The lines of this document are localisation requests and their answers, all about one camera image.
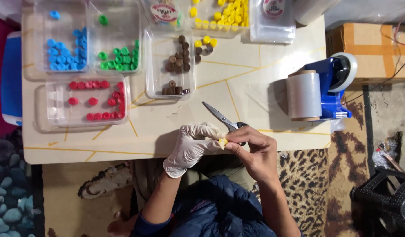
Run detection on person's right hand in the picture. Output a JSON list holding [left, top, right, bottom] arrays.
[[224, 126, 278, 185]]

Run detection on person's left hand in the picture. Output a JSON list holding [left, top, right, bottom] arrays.
[[163, 122, 228, 178]]

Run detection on leopard print rug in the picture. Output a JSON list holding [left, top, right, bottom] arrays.
[[252, 86, 372, 237]]

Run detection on navy puffer jacket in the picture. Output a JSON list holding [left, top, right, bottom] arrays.
[[131, 174, 272, 237]]

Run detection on clear film roll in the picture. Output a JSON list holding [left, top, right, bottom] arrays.
[[286, 69, 322, 122]]

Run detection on group of brown caps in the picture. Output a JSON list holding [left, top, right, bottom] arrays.
[[162, 35, 191, 96]]

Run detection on group of red caps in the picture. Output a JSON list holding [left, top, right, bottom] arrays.
[[68, 81, 125, 121]]

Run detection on clear tray holding brown caps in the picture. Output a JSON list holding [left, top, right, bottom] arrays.
[[144, 29, 196, 101]]

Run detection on blue tape dispenser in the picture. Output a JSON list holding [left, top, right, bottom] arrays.
[[304, 57, 353, 120]]

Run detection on person's foot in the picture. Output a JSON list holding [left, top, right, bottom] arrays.
[[108, 211, 141, 237]]

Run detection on group of green caps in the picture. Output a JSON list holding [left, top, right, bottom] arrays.
[[98, 15, 140, 71]]

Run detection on clear tray holding yellow caps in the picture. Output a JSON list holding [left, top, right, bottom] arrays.
[[189, 0, 251, 38]]

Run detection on crumpled clear wrapper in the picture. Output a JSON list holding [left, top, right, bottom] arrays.
[[372, 132, 404, 172]]

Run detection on beige rug with brown pattern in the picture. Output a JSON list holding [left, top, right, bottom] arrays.
[[42, 161, 134, 237]]

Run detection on white tape roll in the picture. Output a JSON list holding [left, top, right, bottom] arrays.
[[328, 52, 358, 93]]

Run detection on stack of clear labelled bags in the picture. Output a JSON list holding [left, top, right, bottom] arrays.
[[250, 0, 297, 45]]

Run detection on clear tray holding red caps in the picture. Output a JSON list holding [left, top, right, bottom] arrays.
[[45, 75, 131, 127]]

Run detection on clear tray holding green caps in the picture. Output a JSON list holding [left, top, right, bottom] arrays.
[[87, 0, 143, 75]]

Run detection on black plastic stool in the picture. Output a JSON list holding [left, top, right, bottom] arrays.
[[350, 167, 405, 237]]

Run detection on clear container with red label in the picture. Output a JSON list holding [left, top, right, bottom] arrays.
[[141, 0, 190, 32]]

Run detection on heap of yellow caps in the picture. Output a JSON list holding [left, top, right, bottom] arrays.
[[190, 0, 249, 32]]

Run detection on taped cardboard box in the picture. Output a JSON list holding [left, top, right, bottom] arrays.
[[326, 22, 405, 87]]

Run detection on group of blue caps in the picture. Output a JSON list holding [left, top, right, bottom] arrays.
[[47, 10, 88, 71]]

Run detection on large white roll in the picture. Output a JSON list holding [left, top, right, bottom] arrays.
[[293, 0, 342, 27]]

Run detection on clear tray holding blue caps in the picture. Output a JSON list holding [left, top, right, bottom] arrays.
[[33, 0, 90, 74]]

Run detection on pebble pattern mat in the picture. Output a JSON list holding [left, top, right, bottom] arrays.
[[0, 128, 45, 237]]

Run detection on blue and white container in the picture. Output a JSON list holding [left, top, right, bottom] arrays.
[[1, 31, 23, 126]]

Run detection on black-handled scissors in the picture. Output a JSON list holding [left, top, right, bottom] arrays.
[[201, 101, 249, 146]]

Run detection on thin black cable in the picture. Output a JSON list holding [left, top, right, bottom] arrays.
[[342, 18, 405, 106]]

